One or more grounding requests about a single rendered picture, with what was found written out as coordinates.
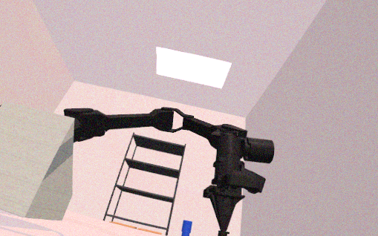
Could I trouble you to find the green circuit board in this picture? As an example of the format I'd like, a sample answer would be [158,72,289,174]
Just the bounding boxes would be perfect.
[182,220,229,236]

